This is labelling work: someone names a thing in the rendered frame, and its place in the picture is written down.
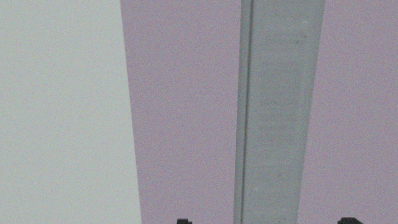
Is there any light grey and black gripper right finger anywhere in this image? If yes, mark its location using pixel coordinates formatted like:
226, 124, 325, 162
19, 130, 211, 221
337, 217, 363, 224

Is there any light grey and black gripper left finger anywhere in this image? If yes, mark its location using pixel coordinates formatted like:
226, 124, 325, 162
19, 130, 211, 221
177, 219, 192, 224

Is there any grey wall panel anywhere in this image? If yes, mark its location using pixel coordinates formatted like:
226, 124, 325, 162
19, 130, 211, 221
0, 0, 142, 224

